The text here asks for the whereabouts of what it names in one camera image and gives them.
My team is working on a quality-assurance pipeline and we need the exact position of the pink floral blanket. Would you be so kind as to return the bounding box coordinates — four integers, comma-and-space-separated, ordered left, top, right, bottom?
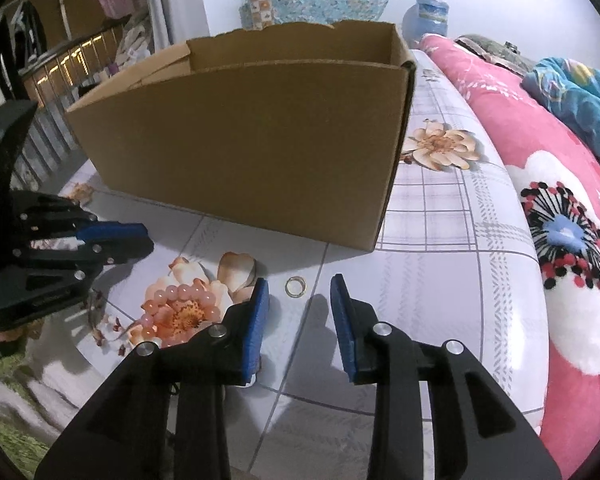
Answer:
420, 34, 600, 478

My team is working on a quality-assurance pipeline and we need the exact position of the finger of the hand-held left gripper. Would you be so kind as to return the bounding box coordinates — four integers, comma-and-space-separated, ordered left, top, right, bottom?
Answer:
10, 237, 155, 282
10, 194, 149, 242

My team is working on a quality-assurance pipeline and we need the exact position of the pink bead bracelet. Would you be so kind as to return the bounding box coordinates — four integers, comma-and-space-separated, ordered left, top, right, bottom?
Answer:
127, 282, 218, 346

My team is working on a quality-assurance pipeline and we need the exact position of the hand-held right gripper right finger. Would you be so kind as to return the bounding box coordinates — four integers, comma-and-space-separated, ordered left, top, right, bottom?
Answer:
329, 273, 563, 480

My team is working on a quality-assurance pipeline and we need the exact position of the blue water dispenser bottle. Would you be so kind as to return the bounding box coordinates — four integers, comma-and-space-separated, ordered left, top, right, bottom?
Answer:
402, 0, 451, 43

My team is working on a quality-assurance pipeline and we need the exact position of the blue patterned quilt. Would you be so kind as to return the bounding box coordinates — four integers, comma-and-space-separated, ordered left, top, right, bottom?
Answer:
522, 57, 600, 161

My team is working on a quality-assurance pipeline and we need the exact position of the grey patterned pillow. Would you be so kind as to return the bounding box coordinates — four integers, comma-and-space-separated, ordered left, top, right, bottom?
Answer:
455, 34, 536, 73

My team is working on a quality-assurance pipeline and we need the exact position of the pile of light clothes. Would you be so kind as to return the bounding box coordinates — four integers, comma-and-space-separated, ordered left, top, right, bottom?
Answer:
117, 10, 156, 68

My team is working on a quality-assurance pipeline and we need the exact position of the black hanging garment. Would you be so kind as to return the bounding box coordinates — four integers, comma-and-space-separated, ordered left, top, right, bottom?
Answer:
0, 0, 48, 101

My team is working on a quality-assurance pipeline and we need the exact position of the floral checked table mat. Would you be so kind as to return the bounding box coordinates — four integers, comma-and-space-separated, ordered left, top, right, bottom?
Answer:
55, 47, 551, 480

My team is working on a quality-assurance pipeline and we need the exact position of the lit wooden shelf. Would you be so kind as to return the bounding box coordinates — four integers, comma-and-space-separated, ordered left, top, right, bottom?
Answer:
20, 22, 131, 108

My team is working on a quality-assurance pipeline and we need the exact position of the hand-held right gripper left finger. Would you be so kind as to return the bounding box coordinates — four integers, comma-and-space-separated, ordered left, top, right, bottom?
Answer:
34, 277, 271, 480

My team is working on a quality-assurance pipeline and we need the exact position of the brown cardboard box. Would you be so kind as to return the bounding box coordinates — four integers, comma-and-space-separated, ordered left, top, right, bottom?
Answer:
65, 20, 417, 253

